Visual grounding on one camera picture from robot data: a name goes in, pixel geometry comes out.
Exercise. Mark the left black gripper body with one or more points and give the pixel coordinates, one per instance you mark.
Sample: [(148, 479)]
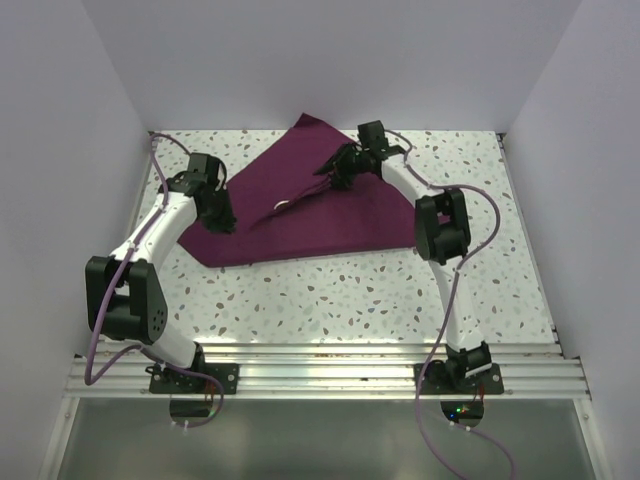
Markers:
[(220, 216)]

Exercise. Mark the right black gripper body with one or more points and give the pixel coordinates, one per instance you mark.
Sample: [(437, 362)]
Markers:
[(350, 167)]

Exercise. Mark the purple cloth mat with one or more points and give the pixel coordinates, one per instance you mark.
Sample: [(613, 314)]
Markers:
[(318, 221)]

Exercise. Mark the steel instrument tray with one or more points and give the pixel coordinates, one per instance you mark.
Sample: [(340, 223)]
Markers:
[(281, 204)]

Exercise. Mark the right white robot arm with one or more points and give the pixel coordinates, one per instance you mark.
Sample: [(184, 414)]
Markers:
[(442, 238)]

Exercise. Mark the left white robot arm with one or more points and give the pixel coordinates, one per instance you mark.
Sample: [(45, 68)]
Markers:
[(124, 296)]

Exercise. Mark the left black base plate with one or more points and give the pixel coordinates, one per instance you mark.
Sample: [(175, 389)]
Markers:
[(199, 378)]

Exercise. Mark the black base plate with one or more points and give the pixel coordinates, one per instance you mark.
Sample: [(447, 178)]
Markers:
[(199, 378), (437, 381)]

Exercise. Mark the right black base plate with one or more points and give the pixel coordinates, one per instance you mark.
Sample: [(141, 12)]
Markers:
[(437, 381)]

